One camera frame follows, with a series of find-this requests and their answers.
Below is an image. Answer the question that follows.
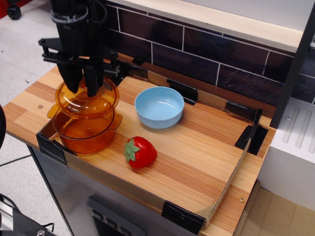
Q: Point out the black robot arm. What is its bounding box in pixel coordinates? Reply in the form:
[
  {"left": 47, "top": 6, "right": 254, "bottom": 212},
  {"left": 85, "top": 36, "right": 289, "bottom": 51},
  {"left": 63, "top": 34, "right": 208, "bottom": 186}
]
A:
[{"left": 38, "top": 0, "right": 120, "bottom": 97}]

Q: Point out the orange transparent pot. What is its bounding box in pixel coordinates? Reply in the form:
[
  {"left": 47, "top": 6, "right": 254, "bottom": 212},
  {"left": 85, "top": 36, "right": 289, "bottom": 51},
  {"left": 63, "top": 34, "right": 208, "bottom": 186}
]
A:
[{"left": 47, "top": 105, "right": 123, "bottom": 154}]

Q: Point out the cardboard fence with black tape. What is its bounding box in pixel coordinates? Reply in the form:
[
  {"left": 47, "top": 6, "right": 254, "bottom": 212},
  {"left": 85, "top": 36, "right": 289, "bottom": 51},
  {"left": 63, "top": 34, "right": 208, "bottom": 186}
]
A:
[{"left": 35, "top": 71, "right": 275, "bottom": 236}]

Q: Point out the black oven control panel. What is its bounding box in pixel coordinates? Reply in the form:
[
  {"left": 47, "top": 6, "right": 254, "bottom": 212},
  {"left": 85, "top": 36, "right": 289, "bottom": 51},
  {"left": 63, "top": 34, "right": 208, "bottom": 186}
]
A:
[{"left": 87, "top": 197, "right": 146, "bottom": 236}]

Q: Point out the orange transparent pot lid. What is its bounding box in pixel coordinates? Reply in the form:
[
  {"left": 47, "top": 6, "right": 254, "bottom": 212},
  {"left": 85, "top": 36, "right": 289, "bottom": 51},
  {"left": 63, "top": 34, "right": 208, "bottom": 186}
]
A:
[{"left": 55, "top": 78, "right": 120, "bottom": 119}]

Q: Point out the black cable bottom left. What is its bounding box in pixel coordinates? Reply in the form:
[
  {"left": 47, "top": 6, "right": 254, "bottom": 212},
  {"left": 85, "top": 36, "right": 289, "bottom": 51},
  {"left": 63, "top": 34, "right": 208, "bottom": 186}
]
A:
[{"left": 0, "top": 193, "right": 55, "bottom": 236}]

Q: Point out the light blue bowl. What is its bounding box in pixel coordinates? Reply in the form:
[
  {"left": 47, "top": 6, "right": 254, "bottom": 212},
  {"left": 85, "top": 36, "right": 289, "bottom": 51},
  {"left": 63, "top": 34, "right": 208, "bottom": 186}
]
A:
[{"left": 134, "top": 87, "right": 185, "bottom": 129}]

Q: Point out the white ribbed sink drainer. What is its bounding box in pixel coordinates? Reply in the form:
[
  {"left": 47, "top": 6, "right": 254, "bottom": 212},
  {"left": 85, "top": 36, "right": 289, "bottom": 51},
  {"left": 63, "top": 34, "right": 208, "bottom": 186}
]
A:
[{"left": 272, "top": 98, "right": 315, "bottom": 162}]

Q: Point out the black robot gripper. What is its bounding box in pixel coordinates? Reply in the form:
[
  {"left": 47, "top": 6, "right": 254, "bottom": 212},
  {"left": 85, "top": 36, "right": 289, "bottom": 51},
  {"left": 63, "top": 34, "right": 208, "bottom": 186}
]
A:
[{"left": 38, "top": 22, "right": 120, "bottom": 97}]

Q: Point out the black caster wheel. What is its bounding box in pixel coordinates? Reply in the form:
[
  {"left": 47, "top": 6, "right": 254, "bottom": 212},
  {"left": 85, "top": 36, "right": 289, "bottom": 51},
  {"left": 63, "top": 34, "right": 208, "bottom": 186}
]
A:
[{"left": 7, "top": 3, "right": 22, "bottom": 20}]

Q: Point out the black vertical post right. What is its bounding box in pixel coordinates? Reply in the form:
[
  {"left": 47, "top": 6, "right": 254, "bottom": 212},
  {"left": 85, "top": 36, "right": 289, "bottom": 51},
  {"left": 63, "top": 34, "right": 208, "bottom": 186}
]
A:
[{"left": 270, "top": 4, "right": 315, "bottom": 129}]

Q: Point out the red toy strawberry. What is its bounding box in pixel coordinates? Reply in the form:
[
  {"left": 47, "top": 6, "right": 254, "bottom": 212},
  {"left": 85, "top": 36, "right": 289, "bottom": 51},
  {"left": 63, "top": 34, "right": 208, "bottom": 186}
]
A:
[{"left": 124, "top": 136, "right": 158, "bottom": 168}]

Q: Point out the dark brick backsplash panel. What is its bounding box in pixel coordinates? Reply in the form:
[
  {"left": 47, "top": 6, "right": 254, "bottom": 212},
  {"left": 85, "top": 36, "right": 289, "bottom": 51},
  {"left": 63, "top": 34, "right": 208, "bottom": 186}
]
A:
[{"left": 105, "top": 4, "right": 315, "bottom": 106}]

